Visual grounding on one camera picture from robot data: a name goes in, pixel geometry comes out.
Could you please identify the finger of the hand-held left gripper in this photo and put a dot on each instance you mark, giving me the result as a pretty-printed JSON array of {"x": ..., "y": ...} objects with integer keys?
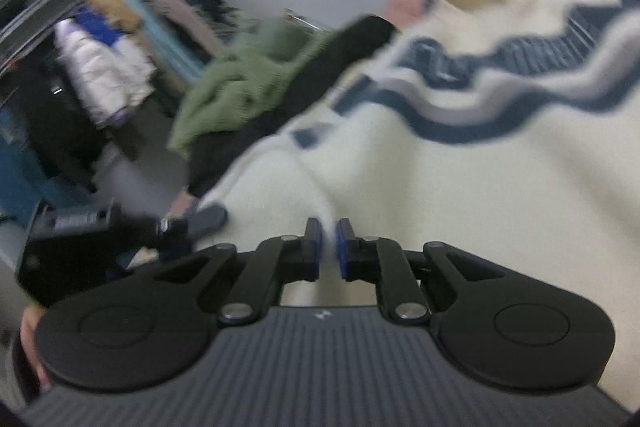
[{"x": 205, "y": 217}]

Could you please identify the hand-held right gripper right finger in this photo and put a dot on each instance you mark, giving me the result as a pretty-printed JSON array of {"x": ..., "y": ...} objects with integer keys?
[{"x": 342, "y": 257}]

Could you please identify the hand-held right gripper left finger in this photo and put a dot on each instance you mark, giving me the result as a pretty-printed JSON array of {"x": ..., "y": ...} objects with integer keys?
[{"x": 312, "y": 257}]

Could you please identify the cream sweater with blue stripes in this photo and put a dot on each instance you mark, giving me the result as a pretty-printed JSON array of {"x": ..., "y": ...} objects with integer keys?
[{"x": 450, "y": 207}]

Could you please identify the person's left forearm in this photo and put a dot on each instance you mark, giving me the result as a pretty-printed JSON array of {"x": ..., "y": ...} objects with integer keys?
[{"x": 17, "y": 387}]

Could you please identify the row of hanging clothes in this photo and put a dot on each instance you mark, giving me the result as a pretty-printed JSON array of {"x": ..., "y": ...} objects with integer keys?
[{"x": 100, "y": 57}]

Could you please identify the person's left hand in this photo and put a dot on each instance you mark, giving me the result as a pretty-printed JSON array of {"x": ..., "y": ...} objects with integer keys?
[{"x": 30, "y": 342}]

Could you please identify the black garment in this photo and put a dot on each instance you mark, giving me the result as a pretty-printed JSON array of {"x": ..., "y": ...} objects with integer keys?
[{"x": 220, "y": 157}]

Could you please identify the green fleece garment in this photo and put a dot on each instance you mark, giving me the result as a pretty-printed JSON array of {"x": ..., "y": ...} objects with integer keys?
[{"x": 225, "y": 92}]

